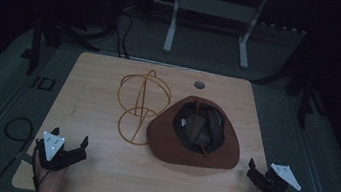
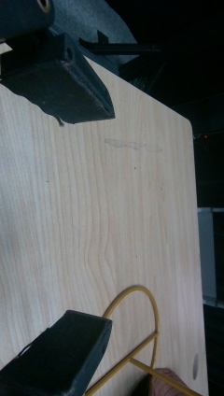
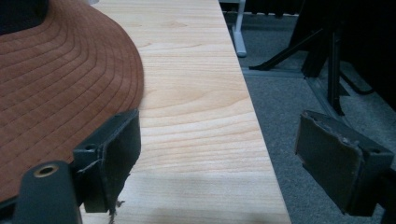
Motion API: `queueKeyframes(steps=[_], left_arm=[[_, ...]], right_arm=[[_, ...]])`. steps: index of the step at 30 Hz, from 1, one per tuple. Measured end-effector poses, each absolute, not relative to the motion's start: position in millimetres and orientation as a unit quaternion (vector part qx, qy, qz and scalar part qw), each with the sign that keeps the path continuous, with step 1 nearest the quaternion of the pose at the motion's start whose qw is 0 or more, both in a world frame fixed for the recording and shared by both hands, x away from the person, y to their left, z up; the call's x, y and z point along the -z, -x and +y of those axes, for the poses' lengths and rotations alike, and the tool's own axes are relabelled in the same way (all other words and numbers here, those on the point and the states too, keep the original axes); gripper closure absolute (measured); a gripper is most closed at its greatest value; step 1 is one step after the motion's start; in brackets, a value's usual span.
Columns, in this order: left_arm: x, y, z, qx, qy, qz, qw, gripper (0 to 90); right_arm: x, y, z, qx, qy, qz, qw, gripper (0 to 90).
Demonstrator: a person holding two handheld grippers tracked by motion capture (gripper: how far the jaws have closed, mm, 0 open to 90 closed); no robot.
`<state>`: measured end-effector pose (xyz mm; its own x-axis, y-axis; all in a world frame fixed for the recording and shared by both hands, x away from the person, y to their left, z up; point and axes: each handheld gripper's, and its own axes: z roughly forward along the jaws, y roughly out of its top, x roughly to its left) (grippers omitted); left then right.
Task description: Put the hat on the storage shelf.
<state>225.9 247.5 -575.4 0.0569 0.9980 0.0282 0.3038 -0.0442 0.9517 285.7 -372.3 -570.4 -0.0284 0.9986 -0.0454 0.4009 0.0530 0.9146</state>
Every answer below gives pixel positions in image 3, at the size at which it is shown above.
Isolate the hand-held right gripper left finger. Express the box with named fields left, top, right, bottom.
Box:
left=72, top=107, right=142, bottom=224

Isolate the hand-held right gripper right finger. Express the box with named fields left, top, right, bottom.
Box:
left=294, top=109, right=395, bottom=217

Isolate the brown stitched hat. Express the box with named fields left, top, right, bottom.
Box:
left=0, top=0, right=145, bottom=203

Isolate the black metal stand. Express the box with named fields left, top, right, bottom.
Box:
left=248, top=18, right=351, bottom=117

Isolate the white table leg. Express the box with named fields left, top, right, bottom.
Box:
left=219, top=0, right=248, bottom=58

